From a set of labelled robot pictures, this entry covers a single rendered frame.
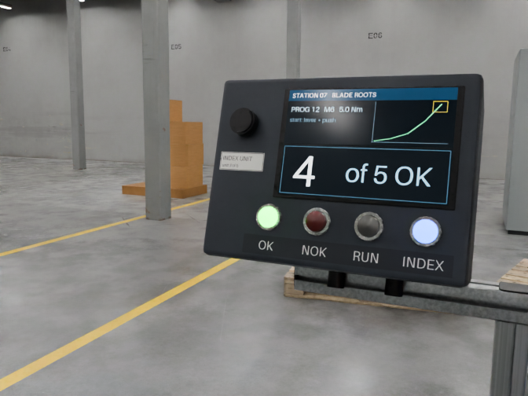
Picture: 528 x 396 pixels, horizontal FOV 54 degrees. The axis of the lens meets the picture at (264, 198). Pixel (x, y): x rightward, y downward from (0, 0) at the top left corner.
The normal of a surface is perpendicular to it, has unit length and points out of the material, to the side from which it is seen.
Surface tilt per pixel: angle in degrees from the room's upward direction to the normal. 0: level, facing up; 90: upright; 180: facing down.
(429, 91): 75
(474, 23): 90
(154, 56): 90
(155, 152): 90
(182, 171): 90
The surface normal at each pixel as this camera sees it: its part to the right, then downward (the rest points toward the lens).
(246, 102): -0.40, -0.14
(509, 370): -0.41, 0.12
